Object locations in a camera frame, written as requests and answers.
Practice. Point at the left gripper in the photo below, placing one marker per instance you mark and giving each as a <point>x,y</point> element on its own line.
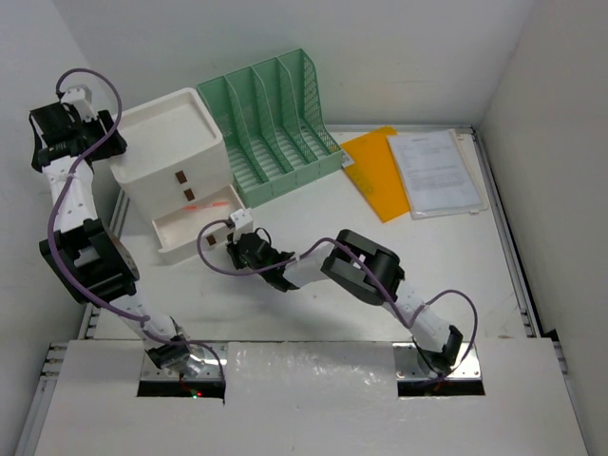
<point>101,123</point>

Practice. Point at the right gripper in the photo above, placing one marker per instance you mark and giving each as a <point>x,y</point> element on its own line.
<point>233,246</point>

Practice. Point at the orange pen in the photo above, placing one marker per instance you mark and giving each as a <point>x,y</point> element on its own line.
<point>210,205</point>

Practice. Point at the white bottom drawer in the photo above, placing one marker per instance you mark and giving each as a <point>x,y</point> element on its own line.
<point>178,231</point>

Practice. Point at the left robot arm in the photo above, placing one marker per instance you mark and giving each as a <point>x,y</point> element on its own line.
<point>88,258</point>

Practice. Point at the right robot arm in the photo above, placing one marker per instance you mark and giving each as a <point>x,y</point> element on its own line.
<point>366,270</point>

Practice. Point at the brown middle drawer tab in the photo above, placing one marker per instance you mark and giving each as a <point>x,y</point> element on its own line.
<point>189,194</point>

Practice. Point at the green file organizer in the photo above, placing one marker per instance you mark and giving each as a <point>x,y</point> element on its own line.
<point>270,117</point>

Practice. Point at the white drawer cabinet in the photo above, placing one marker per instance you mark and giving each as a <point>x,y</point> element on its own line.
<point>180,124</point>

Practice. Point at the orange plastic folder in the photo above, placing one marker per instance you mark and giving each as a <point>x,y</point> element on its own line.
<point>373,171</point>

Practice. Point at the clear document sleeve with paper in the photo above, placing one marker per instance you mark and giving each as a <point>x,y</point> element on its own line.
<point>435,174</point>

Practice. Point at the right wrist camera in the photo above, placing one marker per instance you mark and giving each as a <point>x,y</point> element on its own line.
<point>241,221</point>

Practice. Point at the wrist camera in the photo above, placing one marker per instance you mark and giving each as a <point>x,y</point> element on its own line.
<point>241,221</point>
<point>79,97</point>

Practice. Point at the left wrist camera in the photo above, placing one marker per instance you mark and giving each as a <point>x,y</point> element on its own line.
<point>79,97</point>

